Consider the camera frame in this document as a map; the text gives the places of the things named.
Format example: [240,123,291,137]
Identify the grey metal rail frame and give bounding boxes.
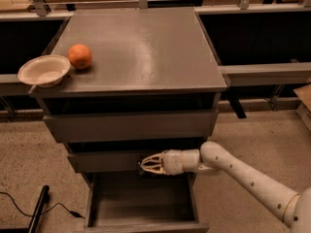
[0,0,311,120]

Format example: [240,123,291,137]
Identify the grey middle drawer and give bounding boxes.
[68,150,155,173]

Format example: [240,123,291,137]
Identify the grey drawer cabinet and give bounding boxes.
[29,7,228,233]

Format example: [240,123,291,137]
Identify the wooden board right edge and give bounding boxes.
[294,84,311,131]

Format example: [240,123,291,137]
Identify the white paper bowl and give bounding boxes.
[17,54,71,87]

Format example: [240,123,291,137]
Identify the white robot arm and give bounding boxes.
[140,141,311,233]

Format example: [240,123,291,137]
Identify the black cable on floor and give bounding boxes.
[0,191,86,219]

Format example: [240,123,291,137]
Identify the dark rxbar blueberry bar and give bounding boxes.
[137,160,164,179]

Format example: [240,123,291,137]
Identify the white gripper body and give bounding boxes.
[162,150,200,175]

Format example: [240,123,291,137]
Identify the black pole on floor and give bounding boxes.
[27,185,50,233]

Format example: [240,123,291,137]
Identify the orange fruit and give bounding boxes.
[67,44,92,70]

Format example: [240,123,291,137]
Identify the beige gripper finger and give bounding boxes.
[141,165,167,175]
[142,152,164,165]

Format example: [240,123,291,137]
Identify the grey top drawer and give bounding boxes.
[44,109,218,143]

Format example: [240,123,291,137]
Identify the grey open bottom drawer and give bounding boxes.
[84,171,209,233]

